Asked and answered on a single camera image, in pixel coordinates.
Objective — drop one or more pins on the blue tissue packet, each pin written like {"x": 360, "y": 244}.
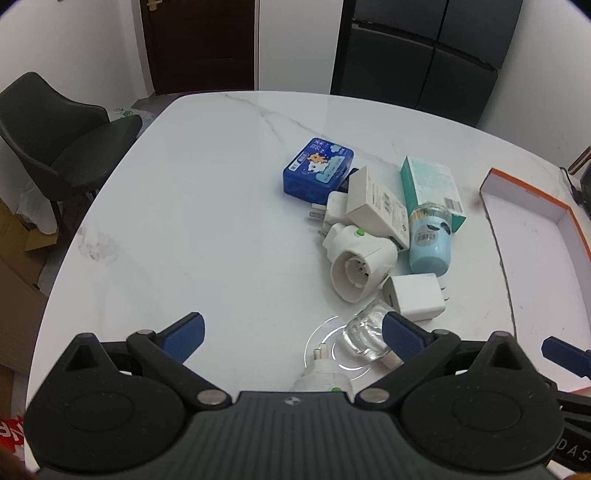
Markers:
{"x": 318, "y": 168}

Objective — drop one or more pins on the red packaging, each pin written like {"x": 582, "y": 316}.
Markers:
{"x": 11, "y": 436}

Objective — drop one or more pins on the brown door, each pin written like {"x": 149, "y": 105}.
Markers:
{"x": 198, "y": 46}

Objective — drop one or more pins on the white cardboard box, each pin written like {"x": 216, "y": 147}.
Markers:
{"x": 374, "y": 198}

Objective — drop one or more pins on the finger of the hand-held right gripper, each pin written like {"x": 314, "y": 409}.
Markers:
{"x": 565, "y": 353}

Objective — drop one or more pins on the white charger adapter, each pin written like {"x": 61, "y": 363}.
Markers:
{"x": 413, "y": 293}

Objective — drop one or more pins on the dark air fryer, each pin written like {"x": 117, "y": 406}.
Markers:
{"x": 585, "y": 184}

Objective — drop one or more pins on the orange-rimmed cardboard box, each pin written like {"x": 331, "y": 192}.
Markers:
{"x": 531, "y": 230}

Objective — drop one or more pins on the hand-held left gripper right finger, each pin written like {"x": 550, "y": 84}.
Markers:
{"x": 401, "y": 337}

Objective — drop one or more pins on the teal cardboard box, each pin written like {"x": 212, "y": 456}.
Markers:
{"x": 429, "y": 182}

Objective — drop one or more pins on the brown cardboard boxes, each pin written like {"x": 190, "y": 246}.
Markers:
{"x": 18, "y": 277}

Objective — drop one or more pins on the white plug adapter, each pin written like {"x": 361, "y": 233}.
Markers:
{"x": 336, "y": 207}

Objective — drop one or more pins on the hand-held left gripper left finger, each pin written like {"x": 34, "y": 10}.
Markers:
{"x": 184, "y": 334}

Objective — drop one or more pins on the black power plug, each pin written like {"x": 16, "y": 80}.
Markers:
{"x": 570, "y": 182}

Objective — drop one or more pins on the white plastic bag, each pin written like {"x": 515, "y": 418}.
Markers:
{"x": 127, "y": 113}

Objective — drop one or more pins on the light blue toothpick jar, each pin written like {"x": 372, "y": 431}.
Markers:
{"x": 429, "y": 249}

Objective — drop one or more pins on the black chair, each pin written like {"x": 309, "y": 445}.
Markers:
{"x": 46, "y": 138}

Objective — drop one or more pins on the black refrigerator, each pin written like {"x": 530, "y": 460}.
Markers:
{"x": 415, "y": 55}

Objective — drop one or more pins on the clear glass bottle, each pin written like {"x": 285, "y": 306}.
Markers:
{"x": 364, "y": 334}

